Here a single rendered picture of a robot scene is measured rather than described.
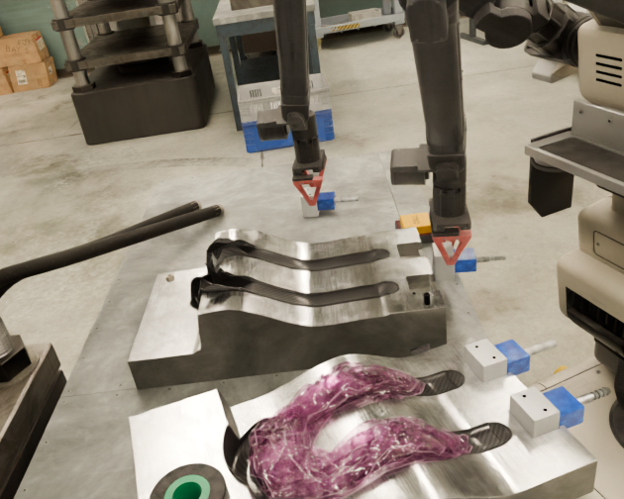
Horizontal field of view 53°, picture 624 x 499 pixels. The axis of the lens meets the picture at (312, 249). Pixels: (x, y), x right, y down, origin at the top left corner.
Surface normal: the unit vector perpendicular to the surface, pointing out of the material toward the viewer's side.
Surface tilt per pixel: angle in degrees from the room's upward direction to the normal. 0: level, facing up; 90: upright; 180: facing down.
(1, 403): 0
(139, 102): 90
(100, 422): 0
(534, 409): 0
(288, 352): 90
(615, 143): 90
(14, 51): 87
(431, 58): 129
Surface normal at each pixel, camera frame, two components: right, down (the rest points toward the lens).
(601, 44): -0.88, 0.42
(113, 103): 0.07, 0.49
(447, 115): -0.06, 0.94
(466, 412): -0.13, -0.86
